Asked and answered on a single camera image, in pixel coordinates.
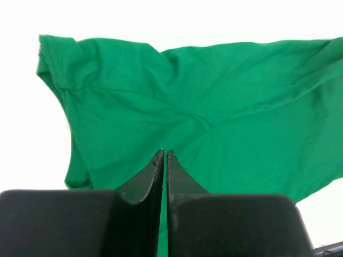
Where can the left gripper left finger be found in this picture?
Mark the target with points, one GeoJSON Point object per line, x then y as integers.
{"type": "Point", "coordinates": [120, 222]}

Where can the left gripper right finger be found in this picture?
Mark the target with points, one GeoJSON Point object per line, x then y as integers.
{"type": "Point", "coordinates": [205, 224]}

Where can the green t shirt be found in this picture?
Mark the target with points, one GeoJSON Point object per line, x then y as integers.
{"type": "Point", "coordinates": [241, 117]}

